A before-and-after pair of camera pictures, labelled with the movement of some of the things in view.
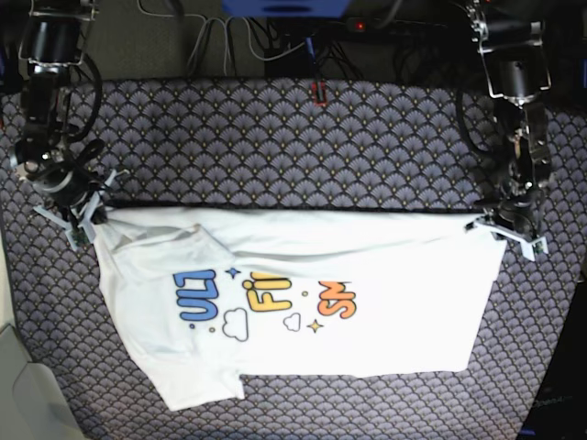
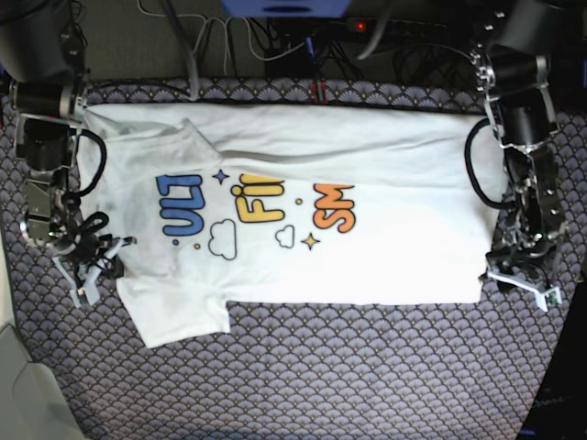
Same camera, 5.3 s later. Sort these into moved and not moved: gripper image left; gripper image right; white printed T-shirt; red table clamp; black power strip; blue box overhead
Moved: gripper image right; white printed T-shirt; gripper image left
Not moved: red table clamp; black power strip; blue box overhead
